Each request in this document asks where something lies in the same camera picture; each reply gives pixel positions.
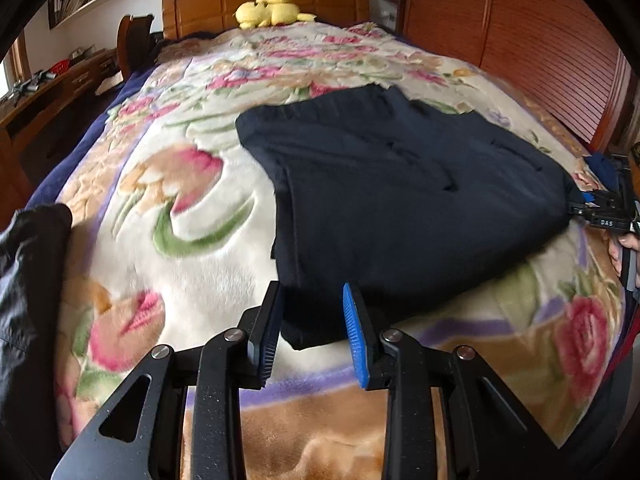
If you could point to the blue bed sheet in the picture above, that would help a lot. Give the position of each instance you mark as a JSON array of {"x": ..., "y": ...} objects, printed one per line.
[{"x": 51, "y": 186}]

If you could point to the wooden louvered wardrobe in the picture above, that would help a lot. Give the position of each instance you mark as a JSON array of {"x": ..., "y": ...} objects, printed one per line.
[{"x": 555, "y": 51}]

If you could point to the dark wooden chair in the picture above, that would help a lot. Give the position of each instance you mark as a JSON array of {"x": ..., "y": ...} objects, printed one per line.
[{"x": 133, "y": 43}]

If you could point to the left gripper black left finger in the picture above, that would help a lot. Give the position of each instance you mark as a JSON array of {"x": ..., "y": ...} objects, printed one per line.
[{"x": 137, "y": 433}]

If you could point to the black folded jacket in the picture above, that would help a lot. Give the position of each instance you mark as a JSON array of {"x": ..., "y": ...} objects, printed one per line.
[{"x": 33, "y": 249}]

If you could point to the long wooden desk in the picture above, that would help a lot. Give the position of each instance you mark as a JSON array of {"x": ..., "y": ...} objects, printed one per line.
[{"x": 38, "y": 132}]

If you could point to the blue folded cloth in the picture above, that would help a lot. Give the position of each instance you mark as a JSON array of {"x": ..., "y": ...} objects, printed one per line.
[{"x": 604, "y": 170}]

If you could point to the yellow plush toy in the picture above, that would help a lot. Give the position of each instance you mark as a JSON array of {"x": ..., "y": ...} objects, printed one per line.
[{"x": 266, "y": 13}]

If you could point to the floral plush blanket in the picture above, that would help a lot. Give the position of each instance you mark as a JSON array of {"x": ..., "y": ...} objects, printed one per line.
[{"x": 174, "y": 222}]

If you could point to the person's right hand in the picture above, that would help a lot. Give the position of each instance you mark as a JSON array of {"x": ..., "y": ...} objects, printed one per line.
[{"x": 624, "y": 254}]

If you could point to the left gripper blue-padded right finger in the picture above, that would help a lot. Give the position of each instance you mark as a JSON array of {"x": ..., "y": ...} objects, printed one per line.
[{"x": 446, "y": 411}]

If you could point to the large dark navy garment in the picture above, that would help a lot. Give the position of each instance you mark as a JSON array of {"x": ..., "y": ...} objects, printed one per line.
[{"x": 411, "y": 204}]

